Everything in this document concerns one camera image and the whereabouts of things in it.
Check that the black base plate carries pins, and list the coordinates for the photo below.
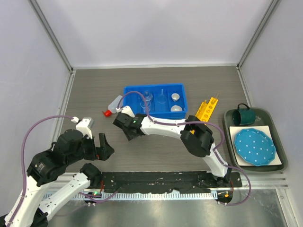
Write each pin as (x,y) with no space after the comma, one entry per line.
(161,182)

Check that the white square board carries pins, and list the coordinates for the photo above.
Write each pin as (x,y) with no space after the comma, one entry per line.
(234,129)

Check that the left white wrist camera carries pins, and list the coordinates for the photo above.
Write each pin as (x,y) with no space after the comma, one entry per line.
(84,126)

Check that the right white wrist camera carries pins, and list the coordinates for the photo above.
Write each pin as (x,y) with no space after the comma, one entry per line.
(125,110)

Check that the blue plastic divided bin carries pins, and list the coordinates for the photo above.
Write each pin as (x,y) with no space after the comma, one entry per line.
(134,95)

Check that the glass beaker with spout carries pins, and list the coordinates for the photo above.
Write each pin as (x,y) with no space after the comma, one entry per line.
(145,106)

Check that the white slotted cable duct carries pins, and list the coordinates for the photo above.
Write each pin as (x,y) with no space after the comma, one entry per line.
(175,195)

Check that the white evaporating dish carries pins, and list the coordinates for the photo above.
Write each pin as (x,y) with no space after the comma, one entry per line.
(176,108)

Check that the yellow test tube rack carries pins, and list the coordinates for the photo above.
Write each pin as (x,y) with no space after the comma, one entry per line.
(206,109)

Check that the clear plastic funnel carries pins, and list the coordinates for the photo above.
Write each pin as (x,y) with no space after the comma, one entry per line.
(161,101)

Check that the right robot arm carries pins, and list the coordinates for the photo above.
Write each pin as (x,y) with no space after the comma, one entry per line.
(201,139)

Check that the teal object with black cord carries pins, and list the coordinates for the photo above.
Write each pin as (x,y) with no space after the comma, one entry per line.
(243,115)

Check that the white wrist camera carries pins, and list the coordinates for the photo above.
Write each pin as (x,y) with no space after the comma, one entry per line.
(125,110)
(84,126)

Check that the white squeeze bottle red cap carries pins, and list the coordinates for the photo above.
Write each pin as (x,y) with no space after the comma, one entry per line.
(111,109)

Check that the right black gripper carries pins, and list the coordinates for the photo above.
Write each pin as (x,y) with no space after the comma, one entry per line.
(129,136)

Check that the blue round plate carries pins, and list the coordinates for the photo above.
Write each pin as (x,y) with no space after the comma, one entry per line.
(254,147)

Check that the small white crucible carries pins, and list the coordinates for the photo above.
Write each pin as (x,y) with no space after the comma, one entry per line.
(175,97)

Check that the round glass flask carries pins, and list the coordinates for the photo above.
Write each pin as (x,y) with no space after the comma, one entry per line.
(147,96)

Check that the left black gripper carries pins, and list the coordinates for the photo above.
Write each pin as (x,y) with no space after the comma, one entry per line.
(103,152)

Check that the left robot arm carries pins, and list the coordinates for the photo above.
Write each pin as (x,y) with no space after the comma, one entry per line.
(30,210)

